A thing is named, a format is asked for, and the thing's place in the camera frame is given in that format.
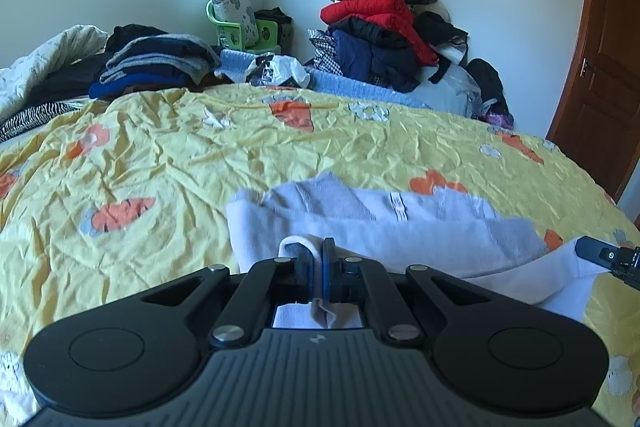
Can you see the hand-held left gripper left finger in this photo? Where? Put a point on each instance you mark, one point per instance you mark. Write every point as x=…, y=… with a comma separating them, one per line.
x=302, y=274

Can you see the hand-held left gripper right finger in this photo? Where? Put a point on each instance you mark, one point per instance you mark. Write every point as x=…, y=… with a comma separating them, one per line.
x=327, y=267

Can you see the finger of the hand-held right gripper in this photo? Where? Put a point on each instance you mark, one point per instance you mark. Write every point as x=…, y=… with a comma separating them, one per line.
x=600, y=252

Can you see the light blue long-sleeve top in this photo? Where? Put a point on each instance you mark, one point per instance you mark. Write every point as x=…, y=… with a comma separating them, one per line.
x=435, y=217

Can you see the pile of folded dark clothes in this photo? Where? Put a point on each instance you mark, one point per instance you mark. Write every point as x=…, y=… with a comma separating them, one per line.
x=155, y=57

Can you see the purple cloth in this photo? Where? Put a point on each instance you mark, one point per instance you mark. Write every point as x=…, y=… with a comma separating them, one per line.
x=500, y=119

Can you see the brown wooden door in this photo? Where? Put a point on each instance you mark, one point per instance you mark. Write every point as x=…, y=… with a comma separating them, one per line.
x=605, y=82

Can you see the yellow carrot print blanket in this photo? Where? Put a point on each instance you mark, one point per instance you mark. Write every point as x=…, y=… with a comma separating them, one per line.
x=175, y=147

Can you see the blue knitted blanket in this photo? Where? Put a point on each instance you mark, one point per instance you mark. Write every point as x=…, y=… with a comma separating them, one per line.
x=345, y=84

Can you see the black and white plastic bag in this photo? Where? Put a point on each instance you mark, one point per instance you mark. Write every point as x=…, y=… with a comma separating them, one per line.
x=280, y=67

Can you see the black coat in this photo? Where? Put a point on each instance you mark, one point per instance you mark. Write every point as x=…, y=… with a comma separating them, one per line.
x=485, y=77

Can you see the navy jacket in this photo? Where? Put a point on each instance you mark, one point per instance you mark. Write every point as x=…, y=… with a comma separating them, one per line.
x=360, y=57

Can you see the checkered cloth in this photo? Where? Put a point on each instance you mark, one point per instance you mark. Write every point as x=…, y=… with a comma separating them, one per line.
x=322, y=49

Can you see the grey plastic bag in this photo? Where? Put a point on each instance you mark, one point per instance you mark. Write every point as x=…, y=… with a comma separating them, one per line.
x=455, y=87

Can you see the black puffer jacket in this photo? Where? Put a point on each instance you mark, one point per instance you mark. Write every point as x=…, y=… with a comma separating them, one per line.
x=370, y=29

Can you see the green plastic chair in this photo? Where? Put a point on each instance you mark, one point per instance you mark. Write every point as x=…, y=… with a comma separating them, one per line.
x=232, y=35

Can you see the dark bag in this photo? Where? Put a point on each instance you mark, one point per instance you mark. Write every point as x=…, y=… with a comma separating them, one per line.
x=272, y=14

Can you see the red jacket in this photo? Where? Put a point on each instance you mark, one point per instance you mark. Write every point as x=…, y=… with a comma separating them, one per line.
x=365, y=7

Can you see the black and white garment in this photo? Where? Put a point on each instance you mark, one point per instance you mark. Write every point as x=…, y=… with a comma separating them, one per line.
x=432, y=24

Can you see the grey patterned pillow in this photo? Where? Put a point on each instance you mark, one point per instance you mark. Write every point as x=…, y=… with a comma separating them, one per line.
x=235, y=4

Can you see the black cloth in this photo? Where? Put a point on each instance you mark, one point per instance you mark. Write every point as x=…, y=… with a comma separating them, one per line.
x=80, y=74

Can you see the zebra striped cloth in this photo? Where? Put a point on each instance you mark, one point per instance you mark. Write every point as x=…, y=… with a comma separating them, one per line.
x=30, y=117

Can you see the white printed quilt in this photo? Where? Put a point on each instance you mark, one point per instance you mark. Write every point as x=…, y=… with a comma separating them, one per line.
x=45, y=57

